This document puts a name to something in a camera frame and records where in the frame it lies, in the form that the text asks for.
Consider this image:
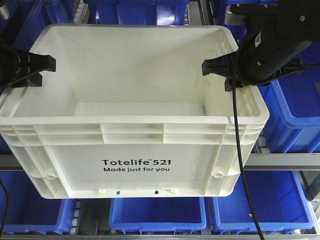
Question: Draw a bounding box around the right shelf lower left bin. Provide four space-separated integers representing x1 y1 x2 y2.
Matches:
0 171 76 235

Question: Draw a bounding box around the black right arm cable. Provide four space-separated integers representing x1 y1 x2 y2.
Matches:
231 52 266 240

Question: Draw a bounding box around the shelf blue bin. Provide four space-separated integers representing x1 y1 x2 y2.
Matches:
0 0 73 51
258 66 320 153

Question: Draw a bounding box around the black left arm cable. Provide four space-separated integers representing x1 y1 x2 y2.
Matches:
0 177 11 233

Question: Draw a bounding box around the right shelf upper centre bin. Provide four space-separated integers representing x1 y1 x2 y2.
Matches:
84 0 189 26

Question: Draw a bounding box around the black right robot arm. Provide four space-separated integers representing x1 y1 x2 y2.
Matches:
201 0 320 92

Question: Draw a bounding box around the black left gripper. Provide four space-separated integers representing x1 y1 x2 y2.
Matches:
0 37 56 88

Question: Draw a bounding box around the right shelf lower centre bin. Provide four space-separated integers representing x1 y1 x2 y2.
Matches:
108 197 207 234

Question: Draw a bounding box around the white Totelife plastic bin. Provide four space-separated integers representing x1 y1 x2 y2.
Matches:
0 24 269 199

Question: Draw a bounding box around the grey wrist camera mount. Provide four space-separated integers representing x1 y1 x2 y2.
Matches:
224 5 245 26

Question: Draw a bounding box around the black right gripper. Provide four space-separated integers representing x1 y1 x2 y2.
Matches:
201 20 305 92

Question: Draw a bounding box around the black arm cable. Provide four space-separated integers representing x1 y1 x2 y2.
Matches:
231 52 266 240
0 177 11 233

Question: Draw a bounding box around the right shelf blue bin left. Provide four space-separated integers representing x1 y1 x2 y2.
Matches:
0 0 73 51

